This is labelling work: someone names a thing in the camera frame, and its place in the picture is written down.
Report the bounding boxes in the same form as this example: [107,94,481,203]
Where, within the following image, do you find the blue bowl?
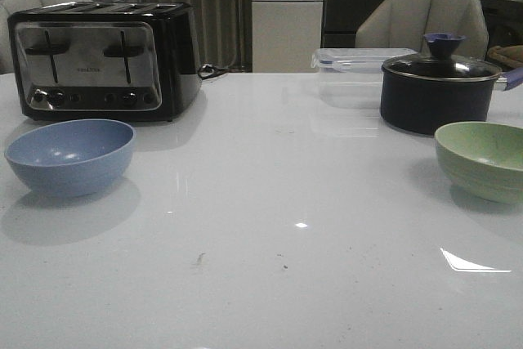
[5,119,136,198]

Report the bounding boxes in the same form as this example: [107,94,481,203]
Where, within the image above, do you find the green bowl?
[434,121,522,204]

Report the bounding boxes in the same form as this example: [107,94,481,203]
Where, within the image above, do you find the clear plastic food container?
[311,48,414,110]

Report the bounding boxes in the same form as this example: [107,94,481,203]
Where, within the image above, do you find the white refrigerator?
[252,0,323,73]

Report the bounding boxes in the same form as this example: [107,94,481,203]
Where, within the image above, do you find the dark blue saucepan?
[380,68,522,136]

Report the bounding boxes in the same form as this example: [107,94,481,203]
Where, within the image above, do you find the beige chair right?
[355,0,489,60]

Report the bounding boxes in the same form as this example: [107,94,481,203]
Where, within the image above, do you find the glass pot lid blue knob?
[382,33,502,81]

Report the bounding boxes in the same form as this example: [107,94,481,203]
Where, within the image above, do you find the black and steel four-slot toaster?
[7,2,201,122]

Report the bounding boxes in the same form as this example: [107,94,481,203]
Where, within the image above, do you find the brown cloth item right edge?
[487,45,523,69]

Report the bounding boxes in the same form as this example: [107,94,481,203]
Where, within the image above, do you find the black toaster power cord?
[197,63,230,80]

